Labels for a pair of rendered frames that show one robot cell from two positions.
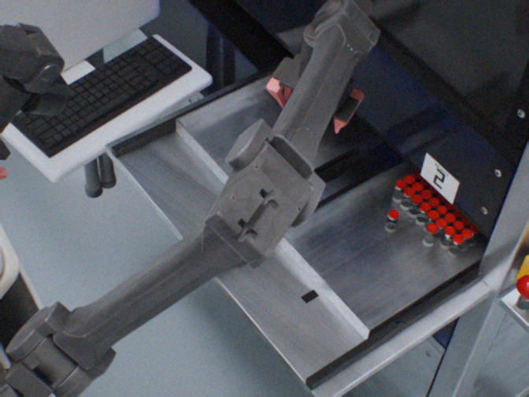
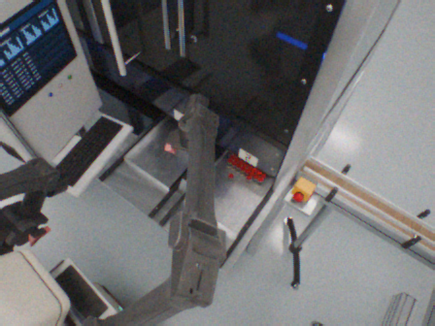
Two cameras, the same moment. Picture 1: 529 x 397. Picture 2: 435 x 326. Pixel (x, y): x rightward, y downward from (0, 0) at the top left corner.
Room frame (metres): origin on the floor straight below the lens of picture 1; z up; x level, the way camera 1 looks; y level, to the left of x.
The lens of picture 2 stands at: (0.53, 0.03, 2.11)
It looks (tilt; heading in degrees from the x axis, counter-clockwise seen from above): 58 degrees down; 343
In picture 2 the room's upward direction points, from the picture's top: 4 degrees clockwise
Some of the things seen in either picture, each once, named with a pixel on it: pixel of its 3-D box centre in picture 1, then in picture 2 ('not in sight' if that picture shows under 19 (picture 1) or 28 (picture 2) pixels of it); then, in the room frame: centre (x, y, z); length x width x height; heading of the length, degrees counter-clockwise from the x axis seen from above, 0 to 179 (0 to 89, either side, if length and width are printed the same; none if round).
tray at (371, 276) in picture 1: (391, 241); (233, 187); (1.12, -0.24, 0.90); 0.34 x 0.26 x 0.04; 131
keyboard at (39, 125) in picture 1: (103, 91); (87, 148); (1.52, 0.37, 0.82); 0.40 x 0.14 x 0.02; 139
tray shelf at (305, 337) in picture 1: (305, 208); (191, 180); (1.20, -0.08, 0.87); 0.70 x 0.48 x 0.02; 41
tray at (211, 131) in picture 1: (281, 130); (171, 147); (1.38, -0.02, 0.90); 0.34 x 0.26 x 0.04; 131
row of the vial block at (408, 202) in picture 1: (427, 217); (244, 172); (1.17, -0.31, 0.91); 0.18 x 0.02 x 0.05; 41
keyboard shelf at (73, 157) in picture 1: (97, 94); (84, 149); (1.53, 0.39, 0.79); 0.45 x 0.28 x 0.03; 139
